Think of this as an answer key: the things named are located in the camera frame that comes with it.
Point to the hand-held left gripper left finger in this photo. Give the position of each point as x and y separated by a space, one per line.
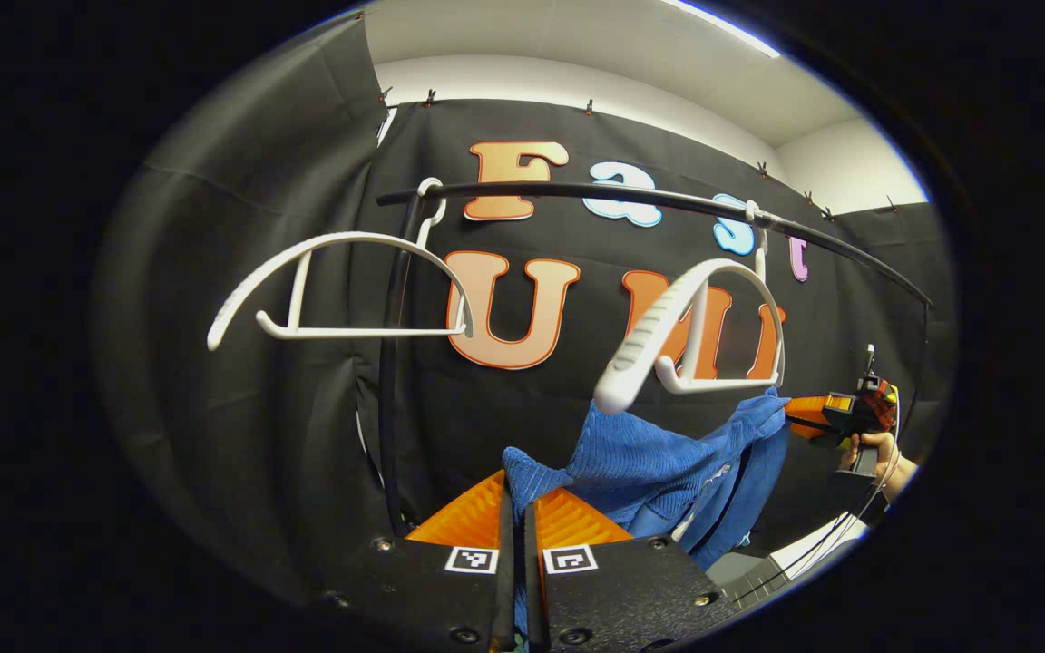
506 580

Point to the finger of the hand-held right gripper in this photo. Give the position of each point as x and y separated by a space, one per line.
808 413

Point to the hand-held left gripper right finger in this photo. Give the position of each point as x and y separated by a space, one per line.
533 589

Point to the white plastic clothes hanger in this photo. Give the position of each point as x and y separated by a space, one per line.
640 354
359 333

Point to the black clothes rack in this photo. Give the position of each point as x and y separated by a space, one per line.
391 381

